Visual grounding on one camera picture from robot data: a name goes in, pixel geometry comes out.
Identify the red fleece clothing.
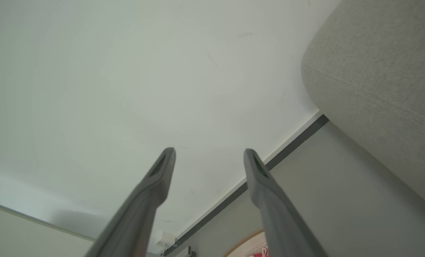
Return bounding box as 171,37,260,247
250,246,270,257

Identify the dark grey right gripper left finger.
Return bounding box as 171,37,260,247
84,147,176,257

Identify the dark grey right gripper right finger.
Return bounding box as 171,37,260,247
244,148,329,257

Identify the woven laundry basket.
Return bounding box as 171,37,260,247
222,229,270,257

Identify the beige fabric sofa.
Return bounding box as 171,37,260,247
301,0,425,215

